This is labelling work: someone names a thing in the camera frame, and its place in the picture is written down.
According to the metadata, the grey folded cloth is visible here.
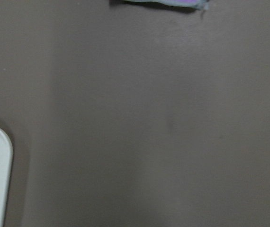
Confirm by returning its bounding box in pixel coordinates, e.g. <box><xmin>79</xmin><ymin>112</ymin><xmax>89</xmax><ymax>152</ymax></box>
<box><xmin>109</xmin><ymin>0</ymin><xmax>209</xmax><ymax>10</ymax></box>

